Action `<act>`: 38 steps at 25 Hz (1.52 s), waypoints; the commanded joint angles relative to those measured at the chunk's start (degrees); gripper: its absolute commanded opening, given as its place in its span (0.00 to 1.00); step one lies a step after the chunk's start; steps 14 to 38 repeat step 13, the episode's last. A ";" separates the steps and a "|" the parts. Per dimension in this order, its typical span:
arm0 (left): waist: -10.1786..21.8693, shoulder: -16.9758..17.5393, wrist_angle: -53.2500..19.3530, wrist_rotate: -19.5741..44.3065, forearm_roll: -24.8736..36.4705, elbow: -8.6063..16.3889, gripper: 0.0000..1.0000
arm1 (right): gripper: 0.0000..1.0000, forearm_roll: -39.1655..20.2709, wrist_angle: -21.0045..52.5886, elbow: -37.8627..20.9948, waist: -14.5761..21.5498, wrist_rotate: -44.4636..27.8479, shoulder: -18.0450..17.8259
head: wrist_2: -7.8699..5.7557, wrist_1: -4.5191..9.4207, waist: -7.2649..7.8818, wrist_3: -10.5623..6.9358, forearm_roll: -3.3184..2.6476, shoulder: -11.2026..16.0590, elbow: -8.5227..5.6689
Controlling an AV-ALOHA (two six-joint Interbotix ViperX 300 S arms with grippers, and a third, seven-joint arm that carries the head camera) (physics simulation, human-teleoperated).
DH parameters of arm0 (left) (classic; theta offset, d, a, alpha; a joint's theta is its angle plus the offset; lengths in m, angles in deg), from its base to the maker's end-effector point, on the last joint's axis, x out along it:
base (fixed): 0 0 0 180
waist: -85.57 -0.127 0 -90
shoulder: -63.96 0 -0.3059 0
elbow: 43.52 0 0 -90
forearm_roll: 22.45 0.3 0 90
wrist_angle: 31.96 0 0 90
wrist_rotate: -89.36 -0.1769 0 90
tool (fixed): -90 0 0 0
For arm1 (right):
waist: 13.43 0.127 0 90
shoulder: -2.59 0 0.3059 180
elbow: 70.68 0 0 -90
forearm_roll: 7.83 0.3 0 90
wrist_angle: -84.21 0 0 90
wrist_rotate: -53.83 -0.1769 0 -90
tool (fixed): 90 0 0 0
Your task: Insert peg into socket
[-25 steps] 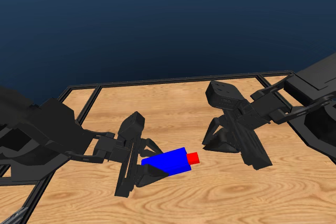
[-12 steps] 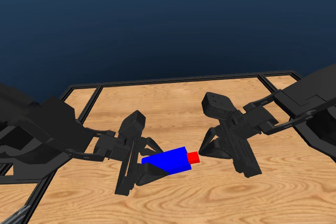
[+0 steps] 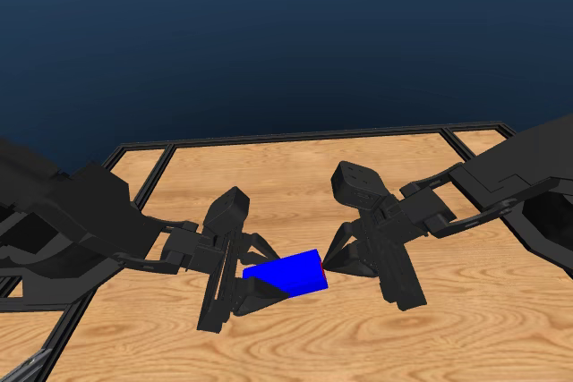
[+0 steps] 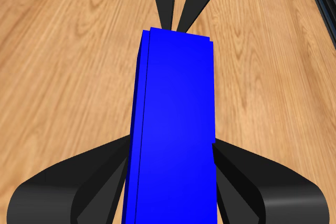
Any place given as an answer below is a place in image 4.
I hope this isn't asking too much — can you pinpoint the black table frame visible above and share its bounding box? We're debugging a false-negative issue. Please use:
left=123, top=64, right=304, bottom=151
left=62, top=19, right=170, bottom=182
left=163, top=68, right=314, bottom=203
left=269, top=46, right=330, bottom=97
left=278, top=0, right=336, bottom=36

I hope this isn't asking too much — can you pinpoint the blue hollow socket block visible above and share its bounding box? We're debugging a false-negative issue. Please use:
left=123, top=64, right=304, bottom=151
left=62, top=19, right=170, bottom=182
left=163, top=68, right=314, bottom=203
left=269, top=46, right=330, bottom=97
left=122, top=26, right=218, bottom=224

